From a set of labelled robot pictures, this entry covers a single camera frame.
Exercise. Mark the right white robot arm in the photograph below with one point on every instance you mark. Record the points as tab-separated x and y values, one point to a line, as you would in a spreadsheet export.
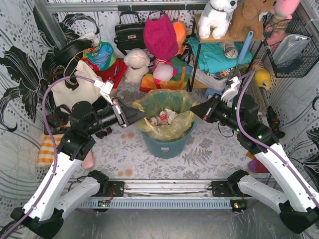
297	203

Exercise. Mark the pink white doll plush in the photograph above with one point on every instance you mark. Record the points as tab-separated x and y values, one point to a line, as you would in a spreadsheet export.
163	70

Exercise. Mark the black handbag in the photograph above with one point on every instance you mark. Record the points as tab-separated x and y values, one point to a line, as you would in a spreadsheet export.
129	36

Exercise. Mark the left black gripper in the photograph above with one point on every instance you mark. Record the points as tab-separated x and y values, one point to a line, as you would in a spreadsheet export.
120	112

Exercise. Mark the grey chenille duster mop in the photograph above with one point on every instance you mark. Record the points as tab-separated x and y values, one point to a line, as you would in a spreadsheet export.
258	95

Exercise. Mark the pink plush toy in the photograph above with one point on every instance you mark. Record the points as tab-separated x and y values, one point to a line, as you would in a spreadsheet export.
282	15

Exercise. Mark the brown teddy bear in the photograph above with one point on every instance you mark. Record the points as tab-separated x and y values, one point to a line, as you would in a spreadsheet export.
246	16

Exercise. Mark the purple orange sock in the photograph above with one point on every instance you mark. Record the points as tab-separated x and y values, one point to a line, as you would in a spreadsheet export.
255	165

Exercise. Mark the black hat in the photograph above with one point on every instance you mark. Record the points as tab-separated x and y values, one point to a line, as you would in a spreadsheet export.
64	55

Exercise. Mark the red cloth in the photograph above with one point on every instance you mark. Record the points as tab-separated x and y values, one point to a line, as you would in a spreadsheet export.
114	73

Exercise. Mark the teal trash bin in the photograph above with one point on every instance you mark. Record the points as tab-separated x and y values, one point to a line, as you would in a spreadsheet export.
167	150

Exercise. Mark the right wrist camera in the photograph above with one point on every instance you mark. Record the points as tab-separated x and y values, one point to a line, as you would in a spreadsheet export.
231	87

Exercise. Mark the orange plush toy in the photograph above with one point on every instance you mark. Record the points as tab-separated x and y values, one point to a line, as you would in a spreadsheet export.
180	31

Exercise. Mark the metal base rail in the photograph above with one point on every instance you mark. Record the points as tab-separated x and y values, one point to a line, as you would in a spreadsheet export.
152	194

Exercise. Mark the white sheep plush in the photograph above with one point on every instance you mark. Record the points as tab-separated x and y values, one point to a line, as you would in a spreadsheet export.
137	63

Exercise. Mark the yellow duck plush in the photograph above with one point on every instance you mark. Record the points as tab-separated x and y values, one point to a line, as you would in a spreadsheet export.
262	76

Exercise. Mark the colourful scarf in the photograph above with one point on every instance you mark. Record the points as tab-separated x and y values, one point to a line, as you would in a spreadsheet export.
101	57

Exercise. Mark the yellow trash bag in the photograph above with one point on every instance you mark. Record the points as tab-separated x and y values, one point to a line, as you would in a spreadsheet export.
154	102

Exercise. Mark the rainbow striped cloth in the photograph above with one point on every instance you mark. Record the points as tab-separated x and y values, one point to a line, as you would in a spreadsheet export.
179	81

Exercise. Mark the teal folded cloth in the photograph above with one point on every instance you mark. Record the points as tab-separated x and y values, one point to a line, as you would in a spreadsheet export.
212	58

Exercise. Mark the silver pouch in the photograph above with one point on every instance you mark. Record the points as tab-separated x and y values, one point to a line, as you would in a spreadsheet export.
290	48

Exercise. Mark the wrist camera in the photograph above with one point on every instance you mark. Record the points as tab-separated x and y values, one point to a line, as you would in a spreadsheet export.
105	89
231	87

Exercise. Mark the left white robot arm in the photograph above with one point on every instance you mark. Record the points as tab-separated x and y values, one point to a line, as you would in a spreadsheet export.
46	210

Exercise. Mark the white dog plush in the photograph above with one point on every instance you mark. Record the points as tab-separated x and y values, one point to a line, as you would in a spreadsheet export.
215	18

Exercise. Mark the crumpled paper trash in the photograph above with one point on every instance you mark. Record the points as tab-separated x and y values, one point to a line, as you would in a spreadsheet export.
164	118

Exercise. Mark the black wire basket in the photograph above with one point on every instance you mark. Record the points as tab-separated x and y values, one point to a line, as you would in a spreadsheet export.
300	66

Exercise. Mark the blue lint roller mop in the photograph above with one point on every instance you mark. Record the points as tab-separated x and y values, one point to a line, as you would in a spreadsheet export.
232	72

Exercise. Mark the orange checkered towel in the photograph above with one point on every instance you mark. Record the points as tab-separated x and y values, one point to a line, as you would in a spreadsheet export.
46	152

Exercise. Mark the floral table mat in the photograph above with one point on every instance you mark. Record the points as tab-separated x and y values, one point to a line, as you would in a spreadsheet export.
211	152

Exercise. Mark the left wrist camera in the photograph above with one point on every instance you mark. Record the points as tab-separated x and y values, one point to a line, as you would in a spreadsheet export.
105	89

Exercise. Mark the magenta cloth bag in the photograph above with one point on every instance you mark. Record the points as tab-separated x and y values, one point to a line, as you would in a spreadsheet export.
160	37

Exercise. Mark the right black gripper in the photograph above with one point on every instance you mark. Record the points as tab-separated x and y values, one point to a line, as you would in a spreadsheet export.
210	111

